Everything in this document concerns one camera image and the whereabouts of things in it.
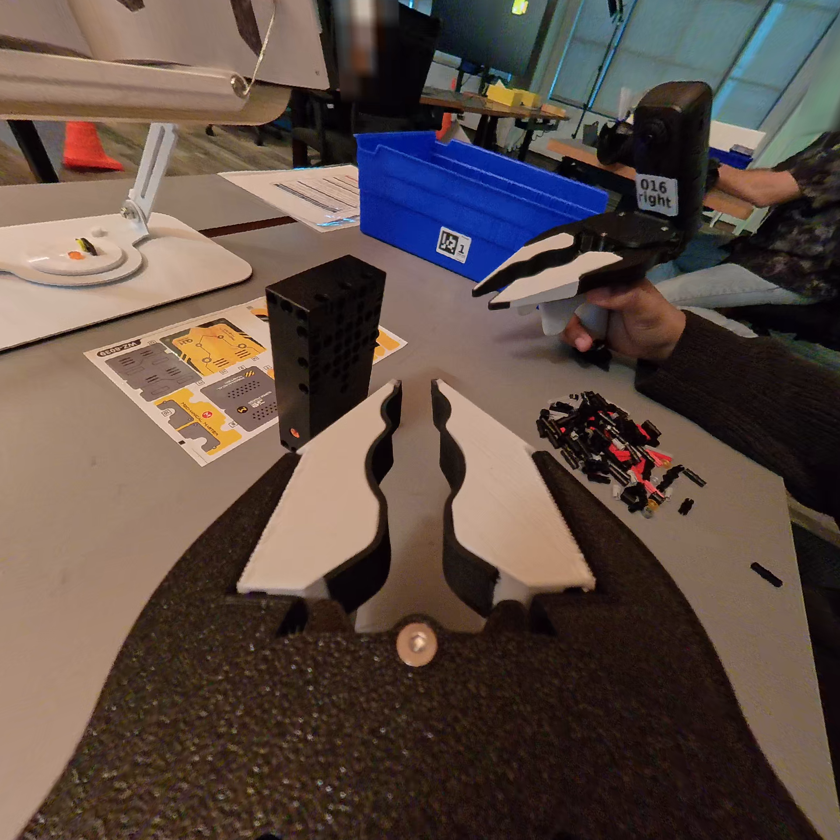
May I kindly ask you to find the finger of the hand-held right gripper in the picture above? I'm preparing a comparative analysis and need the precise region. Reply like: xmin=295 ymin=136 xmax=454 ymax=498
xmin=487 ymin=251 xmax=624 ymax=311
xmin=472 ymin=230 xmax=581 ymax=298

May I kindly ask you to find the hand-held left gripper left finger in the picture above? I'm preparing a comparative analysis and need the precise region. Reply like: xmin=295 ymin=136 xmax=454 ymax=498
xmin=236 ymin=378 xmax=404 ymax=616

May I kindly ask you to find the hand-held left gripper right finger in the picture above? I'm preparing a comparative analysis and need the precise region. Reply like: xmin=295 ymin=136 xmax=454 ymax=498
xmin=430 ymin=378 xmax=597 ymax=619

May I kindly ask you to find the pile of black red pins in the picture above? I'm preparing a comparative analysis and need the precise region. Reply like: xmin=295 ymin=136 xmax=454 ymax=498
xmin=537 ymin=390 xmax=708 ymax=521

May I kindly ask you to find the person's right forearm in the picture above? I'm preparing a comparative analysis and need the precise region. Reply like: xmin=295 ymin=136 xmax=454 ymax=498
xmin=635 ymin=308 xmax=840 ymax=519

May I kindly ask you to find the person's right hand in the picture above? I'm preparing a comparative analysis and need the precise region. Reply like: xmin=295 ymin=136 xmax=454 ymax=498
xmin=561 ymin=279 xmax=686 ymax=362

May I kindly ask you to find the wooden table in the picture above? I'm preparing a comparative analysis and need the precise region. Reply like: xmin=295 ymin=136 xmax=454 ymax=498
xmin=548 ymin=138 xmax=752 ymax=221
xmin=420 ymin=95 xmax=568 ymax=165

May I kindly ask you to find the blue plastic storage bin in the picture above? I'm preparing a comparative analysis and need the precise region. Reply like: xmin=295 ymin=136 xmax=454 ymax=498
xmin=354 ymin=130 xmax=608 ymax=283

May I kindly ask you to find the black perforated block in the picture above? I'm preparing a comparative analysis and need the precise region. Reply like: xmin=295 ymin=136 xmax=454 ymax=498
xmin=266 ymin=255 xmax=387 ymax=454

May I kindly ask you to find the dark computer monitor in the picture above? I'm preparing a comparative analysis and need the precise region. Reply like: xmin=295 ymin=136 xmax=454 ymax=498
xmin=436 ymin=0 xmax=559 ymax=74

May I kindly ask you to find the yellow grey sticker sheet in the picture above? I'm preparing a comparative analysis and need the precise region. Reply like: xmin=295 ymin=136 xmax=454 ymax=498
xmin=84 ymin=297 xmax=408 ymax=467

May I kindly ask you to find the printed paper sheet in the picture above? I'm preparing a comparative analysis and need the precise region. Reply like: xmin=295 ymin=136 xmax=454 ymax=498
xmin=218 ymin=164 xmax=363 ymax=235

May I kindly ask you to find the white book stand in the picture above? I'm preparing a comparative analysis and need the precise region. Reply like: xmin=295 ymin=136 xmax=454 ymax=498
xmin=0 ymin=33 xmax=294 ymax=352

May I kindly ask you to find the instruction booklet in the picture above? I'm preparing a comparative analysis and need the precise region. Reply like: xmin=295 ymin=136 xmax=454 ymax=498
xmin=0 ymin=0 xmax=330 ymax=91

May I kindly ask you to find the orange traffic cone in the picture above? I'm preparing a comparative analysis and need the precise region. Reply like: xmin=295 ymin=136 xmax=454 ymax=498
xmin=62 ymin=121 xmax=126 ymax=173

